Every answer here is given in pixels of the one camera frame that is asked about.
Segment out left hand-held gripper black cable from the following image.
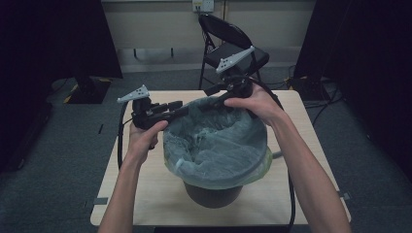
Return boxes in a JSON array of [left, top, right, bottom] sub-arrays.
[[117, 102, 134, 171]]

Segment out grey plastic trash bin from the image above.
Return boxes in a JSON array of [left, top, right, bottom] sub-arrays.
[[183, 181, 245, 210]]

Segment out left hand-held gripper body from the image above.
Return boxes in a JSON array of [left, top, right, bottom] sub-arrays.
[[117, 84, 170, 131]]

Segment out black stand base yellow tape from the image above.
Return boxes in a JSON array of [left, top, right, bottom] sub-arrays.
[[62, 76, 113, 105]]

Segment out hand-held gripper black cable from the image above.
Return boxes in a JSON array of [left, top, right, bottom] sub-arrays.
[[117, 102, 134, 171], [247, 77, 296, 231]]

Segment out person's left hand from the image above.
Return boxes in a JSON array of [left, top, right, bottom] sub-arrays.
[[124, 119, 169, 166]]

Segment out black floor box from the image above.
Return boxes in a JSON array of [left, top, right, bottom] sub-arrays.
[[286, 76, 325, 101]]

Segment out black floor cables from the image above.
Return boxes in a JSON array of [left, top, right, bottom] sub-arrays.
[[275, 64, 344, 127]]

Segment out person's right hand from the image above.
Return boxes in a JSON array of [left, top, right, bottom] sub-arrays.
[[223, 83, 288, 128]]

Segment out white wall outlet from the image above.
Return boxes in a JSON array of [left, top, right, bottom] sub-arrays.
[[192, 0, 216, 14]]

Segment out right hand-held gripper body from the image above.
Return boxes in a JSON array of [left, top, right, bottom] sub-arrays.
[[215, 46, 257, 100]]

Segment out green printed plastic garbage bag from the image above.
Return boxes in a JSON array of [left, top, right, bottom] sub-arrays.
[[162, 96, 274, 191]]

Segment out right hand-held gripper black cable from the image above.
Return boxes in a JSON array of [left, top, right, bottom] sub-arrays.
[[247, 77, 296, 231]]

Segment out black folding chair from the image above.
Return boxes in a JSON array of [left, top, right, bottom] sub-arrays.
[[197, 13, 270, 91]]

